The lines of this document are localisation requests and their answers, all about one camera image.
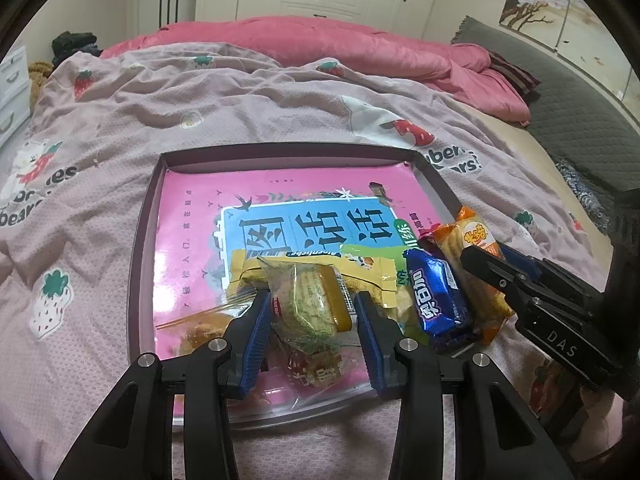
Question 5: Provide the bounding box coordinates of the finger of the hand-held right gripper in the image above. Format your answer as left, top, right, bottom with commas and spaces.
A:
500, 244, 556, 286
460, 245, 538, 311

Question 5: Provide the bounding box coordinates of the pink quilt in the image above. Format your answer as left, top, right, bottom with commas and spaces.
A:
100, 16, 532, 126

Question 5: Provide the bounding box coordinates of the clear packet of yellow snack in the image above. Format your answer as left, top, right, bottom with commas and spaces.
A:
157, 295, 261, 361

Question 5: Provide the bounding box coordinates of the clear packet of red candy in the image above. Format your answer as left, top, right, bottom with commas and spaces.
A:
277, 345, 351, 391

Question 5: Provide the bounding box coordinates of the yellow snack bar packet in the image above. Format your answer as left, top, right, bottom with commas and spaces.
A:
227, 249, 396, 311

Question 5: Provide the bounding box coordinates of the blue cookie packet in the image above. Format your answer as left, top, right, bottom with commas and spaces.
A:
404, 247, 475, 356

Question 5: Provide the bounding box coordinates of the brown knitted cloth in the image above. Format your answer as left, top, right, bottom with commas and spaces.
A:
27, 61, 56, 106

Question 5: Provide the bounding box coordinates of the pink book with blue label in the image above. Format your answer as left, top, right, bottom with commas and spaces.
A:
152, 162, 451, 411

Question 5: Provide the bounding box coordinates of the white drawer cabinet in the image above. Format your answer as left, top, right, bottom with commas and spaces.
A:
0, 45, 31, 148

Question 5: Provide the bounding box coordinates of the orange snack packet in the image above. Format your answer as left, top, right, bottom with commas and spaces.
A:
432, 205, 518, 346

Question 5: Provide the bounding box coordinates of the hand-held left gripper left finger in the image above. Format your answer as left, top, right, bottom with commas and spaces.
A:
52, 290, 273, 480

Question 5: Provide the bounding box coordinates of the beige bed sheet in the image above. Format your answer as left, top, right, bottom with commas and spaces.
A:
470, 107, 616, 251

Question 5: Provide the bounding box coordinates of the grey padded headboard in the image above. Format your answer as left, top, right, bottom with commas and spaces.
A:
452, 16, 640, 196

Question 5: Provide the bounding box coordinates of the dark shallow box tray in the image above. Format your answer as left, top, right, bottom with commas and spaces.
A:
127, 142, 463, 431

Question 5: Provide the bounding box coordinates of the bright green snack packet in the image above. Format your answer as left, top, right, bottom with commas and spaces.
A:
340, 244, 423, 341

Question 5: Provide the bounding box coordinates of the clear packet of green cake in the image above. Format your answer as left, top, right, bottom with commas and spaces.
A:
255, 255, 363, 356

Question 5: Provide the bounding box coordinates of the dark striped pillow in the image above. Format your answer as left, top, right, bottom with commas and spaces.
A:
487, 51, 542, 101

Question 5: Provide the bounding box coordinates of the pile of dark clothes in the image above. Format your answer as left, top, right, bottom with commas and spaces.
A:
51, 32, 103, 61

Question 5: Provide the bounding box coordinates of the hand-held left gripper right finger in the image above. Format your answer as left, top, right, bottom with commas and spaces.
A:
354, 292, 576, 480

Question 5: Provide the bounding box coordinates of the wall poster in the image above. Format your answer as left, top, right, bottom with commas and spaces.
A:
500, 0, 640, 106

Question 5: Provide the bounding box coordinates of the blue patterned cloth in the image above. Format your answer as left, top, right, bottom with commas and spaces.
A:
555, 160, 613, 231

